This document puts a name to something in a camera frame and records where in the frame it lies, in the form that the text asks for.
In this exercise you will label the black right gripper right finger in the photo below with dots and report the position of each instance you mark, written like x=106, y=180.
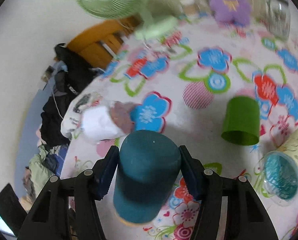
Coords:
x=230, y=208

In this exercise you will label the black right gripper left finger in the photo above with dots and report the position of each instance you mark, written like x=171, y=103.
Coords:
x=49, y=216

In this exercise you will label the teal cup with yellow rim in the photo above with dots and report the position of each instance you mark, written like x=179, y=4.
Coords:
x=149, y=164

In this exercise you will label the clear cup with blue base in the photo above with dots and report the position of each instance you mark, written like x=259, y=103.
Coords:
x=281, y=171

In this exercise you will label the green plastic cup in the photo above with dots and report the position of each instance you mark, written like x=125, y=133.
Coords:
x=241, y=124

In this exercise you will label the white paper-wrapped cup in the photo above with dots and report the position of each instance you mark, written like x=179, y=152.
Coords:
x=107, y=120

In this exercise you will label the floral tablecloth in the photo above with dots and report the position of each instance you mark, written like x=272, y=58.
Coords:
x=180, y=85

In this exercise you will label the black jacket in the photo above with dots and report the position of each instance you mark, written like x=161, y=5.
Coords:
x=70, y=79

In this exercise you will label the wooden chair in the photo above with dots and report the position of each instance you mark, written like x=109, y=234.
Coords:
x=99, y=43

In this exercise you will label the glass mason jar mug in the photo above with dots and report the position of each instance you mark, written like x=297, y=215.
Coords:
x=278, y=18

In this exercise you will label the green desk fan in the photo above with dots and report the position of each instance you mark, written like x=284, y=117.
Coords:
x=115, y=9

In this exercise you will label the cotton swab container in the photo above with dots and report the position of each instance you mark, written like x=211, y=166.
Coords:
x=189, y=7

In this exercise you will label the purple plush bunny toy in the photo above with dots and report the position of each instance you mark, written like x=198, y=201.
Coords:
x=228, y=11

